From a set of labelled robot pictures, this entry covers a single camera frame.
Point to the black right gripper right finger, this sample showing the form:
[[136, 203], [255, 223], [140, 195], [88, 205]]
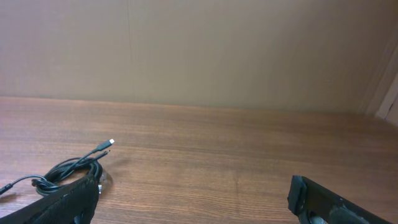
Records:
[[312, 203]]

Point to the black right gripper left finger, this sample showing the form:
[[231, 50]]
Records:
[[73, 203]]

